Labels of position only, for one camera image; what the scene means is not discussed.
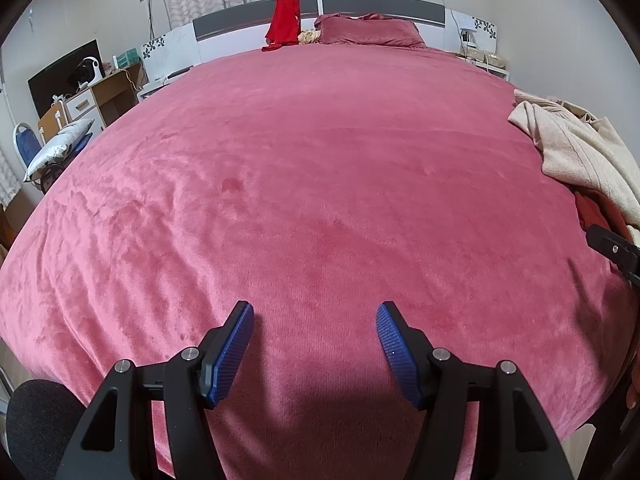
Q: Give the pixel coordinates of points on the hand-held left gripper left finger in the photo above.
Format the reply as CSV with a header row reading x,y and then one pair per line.
x,y
227,355

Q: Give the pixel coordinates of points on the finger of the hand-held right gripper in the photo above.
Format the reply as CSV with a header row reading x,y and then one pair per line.
x,y
612,250

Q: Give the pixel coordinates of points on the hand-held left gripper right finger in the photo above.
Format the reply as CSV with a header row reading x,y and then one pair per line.
x,y
397,355

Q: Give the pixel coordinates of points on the cream ribbed hem sweater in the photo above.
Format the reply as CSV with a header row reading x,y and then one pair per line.
x,y
617,160

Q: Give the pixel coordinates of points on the beige knit sweater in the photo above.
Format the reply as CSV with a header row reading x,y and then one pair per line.
x,y
550,135

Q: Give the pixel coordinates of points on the dark red cloth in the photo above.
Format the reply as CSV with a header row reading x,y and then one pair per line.
x,y
595,215

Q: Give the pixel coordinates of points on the pink plush bed blanket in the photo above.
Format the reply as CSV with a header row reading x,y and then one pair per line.
x,y
300,185

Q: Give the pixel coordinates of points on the white nightstand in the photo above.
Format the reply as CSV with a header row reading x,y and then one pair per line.
x,y
150,91
492,67

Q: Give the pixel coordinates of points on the silver white pillow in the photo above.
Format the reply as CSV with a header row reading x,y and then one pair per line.
x,y
55,147

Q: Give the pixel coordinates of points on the wooden desk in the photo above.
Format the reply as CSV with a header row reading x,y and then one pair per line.
x,y
117,90

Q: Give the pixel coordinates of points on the white drawer unit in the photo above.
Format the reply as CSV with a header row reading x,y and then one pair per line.
x,y
85,105

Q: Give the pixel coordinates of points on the blue chair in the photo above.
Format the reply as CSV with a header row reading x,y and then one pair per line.
x,y
25,147

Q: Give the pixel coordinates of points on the teal storage basket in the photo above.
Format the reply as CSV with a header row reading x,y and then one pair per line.
x,y
129,58

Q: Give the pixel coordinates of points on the white appliance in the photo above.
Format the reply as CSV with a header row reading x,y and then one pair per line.
x,y
89,70

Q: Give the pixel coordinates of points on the black television screen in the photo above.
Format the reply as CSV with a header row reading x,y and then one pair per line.
x,y
50,85

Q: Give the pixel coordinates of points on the pink pillow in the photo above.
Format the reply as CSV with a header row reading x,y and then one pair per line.
x,y
370,32

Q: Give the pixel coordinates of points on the grey and white headboard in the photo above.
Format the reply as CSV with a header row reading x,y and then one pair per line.
x,y
230,27

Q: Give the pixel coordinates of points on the small beige plush item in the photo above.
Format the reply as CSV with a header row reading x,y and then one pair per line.
x,y
308,36

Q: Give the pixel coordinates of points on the red hanging garment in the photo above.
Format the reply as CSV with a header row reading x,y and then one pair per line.
x,y
282,22

